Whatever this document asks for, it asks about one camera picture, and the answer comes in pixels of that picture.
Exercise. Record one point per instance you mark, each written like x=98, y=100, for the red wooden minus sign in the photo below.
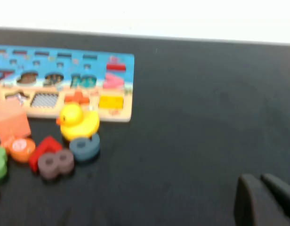
x=116, y=67

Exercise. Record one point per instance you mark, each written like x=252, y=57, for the yellow wooden equals sign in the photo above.
x=111, y=102

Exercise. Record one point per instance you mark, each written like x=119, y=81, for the orange wooden plus sign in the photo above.
x=77, y=97

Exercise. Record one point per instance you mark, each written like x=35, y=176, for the yellow rubber duck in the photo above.
x=76, y=124

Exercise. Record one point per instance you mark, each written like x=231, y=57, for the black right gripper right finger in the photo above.
x=284, y=193

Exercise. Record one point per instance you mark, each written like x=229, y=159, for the salmon foam cube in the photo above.
x=12, y=122

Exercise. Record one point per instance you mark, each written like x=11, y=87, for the blue wooden puzzle board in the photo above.
x=53, y=58

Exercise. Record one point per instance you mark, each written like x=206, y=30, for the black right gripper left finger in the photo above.
x=253, y=207

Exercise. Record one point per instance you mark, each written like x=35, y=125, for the pink wooden angle sign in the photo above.
x=113, y=81

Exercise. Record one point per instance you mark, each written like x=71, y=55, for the red wooden number seven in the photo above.
x=47, y=144

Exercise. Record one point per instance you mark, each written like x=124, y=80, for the blue-grey wooden number nine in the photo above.
x=86, y=147

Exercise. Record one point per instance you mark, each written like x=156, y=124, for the brown number eight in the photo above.
x=55, y=164

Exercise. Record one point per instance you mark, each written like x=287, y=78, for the orange wooden fish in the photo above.
x=22, y=149

